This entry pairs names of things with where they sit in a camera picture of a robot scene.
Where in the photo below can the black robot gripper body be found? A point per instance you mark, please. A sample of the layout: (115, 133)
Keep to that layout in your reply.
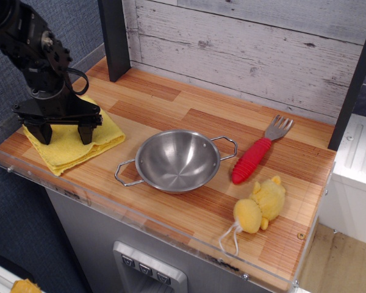
(58, 107)

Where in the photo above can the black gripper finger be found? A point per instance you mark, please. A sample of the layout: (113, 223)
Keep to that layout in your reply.
(41, 131)
(86, 132)

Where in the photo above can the grey cabinet with dispenser panel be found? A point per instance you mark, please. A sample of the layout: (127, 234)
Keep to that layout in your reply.
(119, 255)

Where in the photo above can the yellow object bottom left corner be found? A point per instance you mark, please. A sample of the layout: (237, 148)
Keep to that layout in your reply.
(25, 286)

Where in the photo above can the clear acrylic table guard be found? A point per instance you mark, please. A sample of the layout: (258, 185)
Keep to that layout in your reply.
(144, 104)

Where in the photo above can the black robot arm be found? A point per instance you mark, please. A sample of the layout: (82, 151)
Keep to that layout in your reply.
(45, 64)

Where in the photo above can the black vertical post left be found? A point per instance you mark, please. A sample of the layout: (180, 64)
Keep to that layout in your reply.
(115, 39)

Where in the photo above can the steel pot with wire handles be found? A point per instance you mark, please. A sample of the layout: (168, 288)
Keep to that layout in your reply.
(179, 161)

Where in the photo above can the fork with red handle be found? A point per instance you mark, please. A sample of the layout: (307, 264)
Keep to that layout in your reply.
(250, 160)

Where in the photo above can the yellow cloth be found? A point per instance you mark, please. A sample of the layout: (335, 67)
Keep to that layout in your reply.
(66, 149)

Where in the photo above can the white ribbed side counter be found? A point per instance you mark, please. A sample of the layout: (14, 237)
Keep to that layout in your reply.
(343, 207)

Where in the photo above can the yellow plush toy with string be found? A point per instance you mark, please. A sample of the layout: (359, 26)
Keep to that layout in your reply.
(254, 213)

